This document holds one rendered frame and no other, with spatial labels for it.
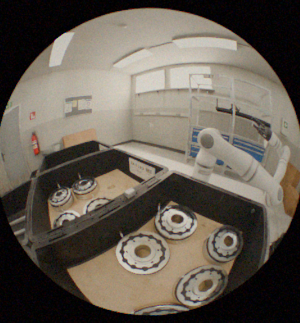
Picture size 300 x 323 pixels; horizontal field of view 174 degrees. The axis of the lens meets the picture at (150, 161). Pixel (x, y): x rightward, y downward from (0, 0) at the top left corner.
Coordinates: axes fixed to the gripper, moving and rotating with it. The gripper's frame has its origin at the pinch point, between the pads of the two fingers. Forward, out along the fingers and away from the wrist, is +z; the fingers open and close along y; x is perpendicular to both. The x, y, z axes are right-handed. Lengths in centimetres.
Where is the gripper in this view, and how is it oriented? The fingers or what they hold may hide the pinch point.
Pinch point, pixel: (252, 121)
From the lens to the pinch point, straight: 68.3
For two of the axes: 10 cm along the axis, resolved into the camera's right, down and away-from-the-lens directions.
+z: -7.0, -5.5, 4.6
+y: -7.1, 6.2, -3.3
